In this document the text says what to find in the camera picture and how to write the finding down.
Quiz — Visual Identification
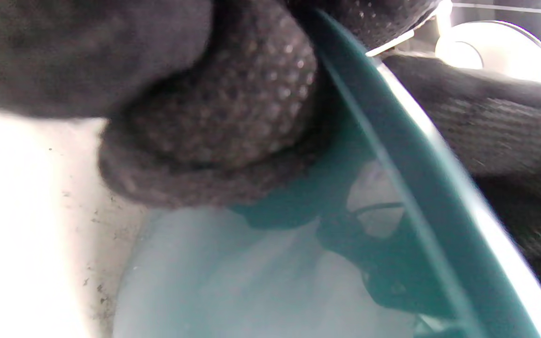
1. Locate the person's right hand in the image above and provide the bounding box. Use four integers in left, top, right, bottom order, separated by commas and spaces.
383, 52, 541, 324

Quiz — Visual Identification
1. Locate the grey right hand controller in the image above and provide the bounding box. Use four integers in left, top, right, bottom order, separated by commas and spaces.
435, 21, 541, 87

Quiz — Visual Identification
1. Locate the person's left hand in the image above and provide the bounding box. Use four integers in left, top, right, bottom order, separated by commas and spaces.
0, 0, 440, 209

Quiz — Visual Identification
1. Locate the teal plastic basin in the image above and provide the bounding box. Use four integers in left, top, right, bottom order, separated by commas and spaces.
113, 9, 541, 338

